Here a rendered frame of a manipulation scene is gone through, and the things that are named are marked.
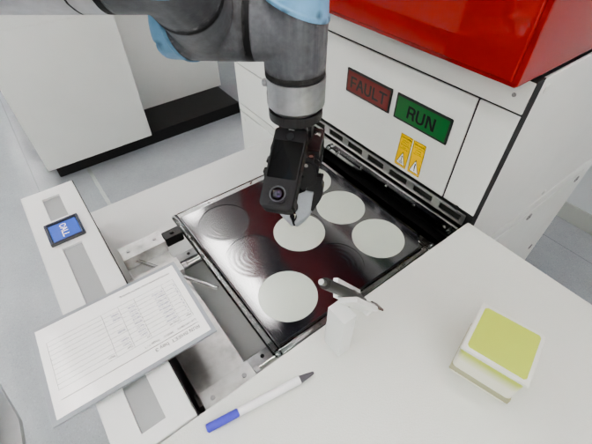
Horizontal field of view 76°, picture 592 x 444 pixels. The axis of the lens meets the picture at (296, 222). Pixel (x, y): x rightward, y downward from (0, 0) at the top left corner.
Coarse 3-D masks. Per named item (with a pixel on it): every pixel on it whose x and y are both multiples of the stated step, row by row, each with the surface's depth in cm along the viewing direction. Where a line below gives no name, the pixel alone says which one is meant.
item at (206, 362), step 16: (160, 256) 72; (192, 288) 67; (224, 336) 61; (192, 352) 59; (208, 352) 59; (224, 352) 59; (192, 368) 57; (208, 368) 57; (224, 368) 57; (192, 384) 55; (208, 384) 55
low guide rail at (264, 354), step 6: (294, 336) 64; (264, 348) 62; (258, 354) 62; (264, 354) 62; (270, 354) 62; (246, 360) 61; (252, 360) 61; (258, 360) 61; (264, 360) 61; (252, 366) 60; (198, 402) 56
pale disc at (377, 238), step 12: (360, 228) 74; (372, 228) 74; (384, 228) 74; (396, 228) 74; (360, 240) 72; (372, 240) 72; (384, 240) 72; (396, 240) 72; (372, 252) 70; (384, 252) 70; (396, 252) 70
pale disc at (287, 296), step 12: (276, 276) 66; (288, 276) 66; (300, 276) 66; (264, 288) 65; (276, 288) 65; (288, 288) 65; (300, 288) 65; (312, 288) 65; (264, 300) 63; (276, 300) 63; (288, 300) 63; (300, 300) 63; (312, 300) 63; (264, 312) 61; (276, 312) 61; (288, 312) 61; (300, 312) 61
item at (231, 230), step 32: (256, 192) 82; (352, 192) 82; (192, 224) 75; (224, 224) 75; (256, 224) 75; (352, 224) 75; (224, 256) 69; (256, 256) 70; (288, 256) 69; (320, 256) 70; (352, 256) 70; (256, 288) 65; (320, 288) 65
